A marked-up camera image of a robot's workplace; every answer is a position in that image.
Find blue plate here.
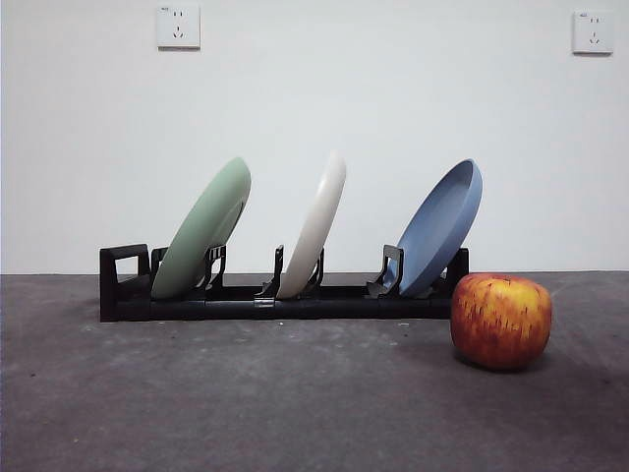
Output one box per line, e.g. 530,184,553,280
387,157,484,298

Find red yellow apple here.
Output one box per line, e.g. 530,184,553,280
450,272,553,372

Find green plate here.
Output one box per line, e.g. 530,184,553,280
150,156,253,300

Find black plate rack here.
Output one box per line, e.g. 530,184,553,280
99,243,470,324

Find white wall socket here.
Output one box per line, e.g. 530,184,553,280
156,3,201,50
572,11,615,56

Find cream white plate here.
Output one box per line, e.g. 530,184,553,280
275,150,348,300

